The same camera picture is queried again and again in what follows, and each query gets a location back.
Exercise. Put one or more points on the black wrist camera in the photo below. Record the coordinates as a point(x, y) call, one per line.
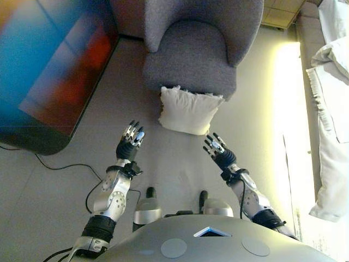
point(228, 174)
point(133, 167)

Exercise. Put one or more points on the silver robot leg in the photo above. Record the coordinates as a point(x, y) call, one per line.
point(147, 211)
point(218, 207)

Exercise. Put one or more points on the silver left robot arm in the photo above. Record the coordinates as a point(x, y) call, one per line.
point(114, 199)

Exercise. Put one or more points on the silver right robot leg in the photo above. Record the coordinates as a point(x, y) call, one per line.
point(218, 207)

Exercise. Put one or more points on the grey robot torso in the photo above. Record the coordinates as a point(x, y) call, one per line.
point(218, 245)

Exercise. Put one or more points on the white bed sheet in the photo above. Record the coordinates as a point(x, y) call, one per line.
point(335, 19)

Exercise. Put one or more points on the white folded duvet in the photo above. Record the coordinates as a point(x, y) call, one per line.
point(335, 57)

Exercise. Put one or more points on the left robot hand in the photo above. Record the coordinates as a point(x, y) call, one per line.
point(128, 151)

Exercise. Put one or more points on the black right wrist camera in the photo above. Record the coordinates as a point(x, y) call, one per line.
point(228, 174)

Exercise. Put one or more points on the grey upholstered bed frame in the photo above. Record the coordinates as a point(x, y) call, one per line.
point(309, 35)

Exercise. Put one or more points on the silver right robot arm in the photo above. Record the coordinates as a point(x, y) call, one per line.
point(253, 196)

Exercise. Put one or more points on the white fringed cushion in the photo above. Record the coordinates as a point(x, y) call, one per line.
point(188, 112)

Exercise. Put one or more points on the grey fabric armchair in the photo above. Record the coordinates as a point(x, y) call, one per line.
point(191, 60)

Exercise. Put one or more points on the light wooden nightstand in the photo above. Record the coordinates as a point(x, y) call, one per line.
point(280, 13)

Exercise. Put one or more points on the silver left robot leg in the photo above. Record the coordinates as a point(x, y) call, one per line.
point(147, 211)

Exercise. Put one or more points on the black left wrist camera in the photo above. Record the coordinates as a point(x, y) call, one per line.
point(133, 167)

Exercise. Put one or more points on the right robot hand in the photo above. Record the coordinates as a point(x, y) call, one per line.
point(225, 157)

